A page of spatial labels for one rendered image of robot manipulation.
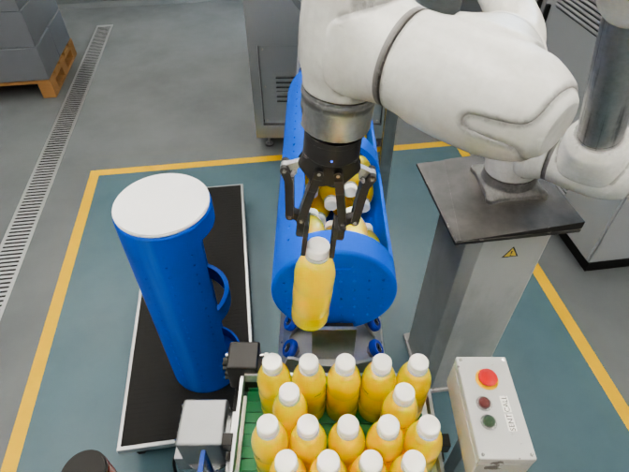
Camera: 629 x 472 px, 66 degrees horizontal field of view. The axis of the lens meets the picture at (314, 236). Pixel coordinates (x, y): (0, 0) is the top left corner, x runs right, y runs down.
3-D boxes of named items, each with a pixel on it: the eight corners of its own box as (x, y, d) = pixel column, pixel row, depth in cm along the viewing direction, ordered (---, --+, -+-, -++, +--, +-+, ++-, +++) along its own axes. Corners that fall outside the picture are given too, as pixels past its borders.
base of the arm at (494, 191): (520, 154, 157) (525, 140, 153) (548, 199, 141) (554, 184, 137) (465, 160, 157) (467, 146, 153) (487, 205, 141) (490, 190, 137)
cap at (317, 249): (316, 266, 77) (317, 258, 75) (299, 252, 78) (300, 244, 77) (334, 254, 79) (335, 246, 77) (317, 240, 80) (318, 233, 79)
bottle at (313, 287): (309, 338, 89) (316, 276, 75) (283, 314, 92) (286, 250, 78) (335, 317, 92) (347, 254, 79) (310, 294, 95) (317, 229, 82)
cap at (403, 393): (392, 387, 94) (393, 382, 92) (412, 387, 94) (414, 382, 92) (394, 405, 91) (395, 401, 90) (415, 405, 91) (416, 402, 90)
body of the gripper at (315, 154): (366, 113, 64) (356, 169, 70) (302, 107, 63) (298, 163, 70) (368, 147, 58) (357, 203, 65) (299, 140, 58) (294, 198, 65)
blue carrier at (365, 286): (367, 131, 180) (369, 57, 160) (393, 329, 118) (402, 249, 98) (291, 134, 181) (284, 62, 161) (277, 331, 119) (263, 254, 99)
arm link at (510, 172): (498, 146, 152) (512, 81, 136) (556, 166, 143) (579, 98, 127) (473, 171, 143) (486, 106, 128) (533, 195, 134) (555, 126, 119)
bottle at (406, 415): (374, 420, 108) (383, 378, 95) (406, 420, 108) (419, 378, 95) (377, 452, 103) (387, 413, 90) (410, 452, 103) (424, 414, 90)
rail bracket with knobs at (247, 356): (270, 363, 118) (268, 341, 111) (269, 391, 113) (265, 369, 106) (230, 363, 118) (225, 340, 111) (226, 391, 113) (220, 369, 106)
